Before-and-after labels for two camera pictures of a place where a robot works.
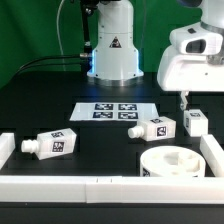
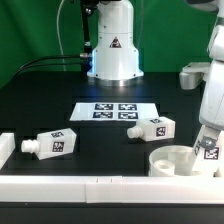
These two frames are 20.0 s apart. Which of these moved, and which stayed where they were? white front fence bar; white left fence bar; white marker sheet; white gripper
Moved: white gripper
Stayed: white left fence bar; white front fence bar; white marker sheet
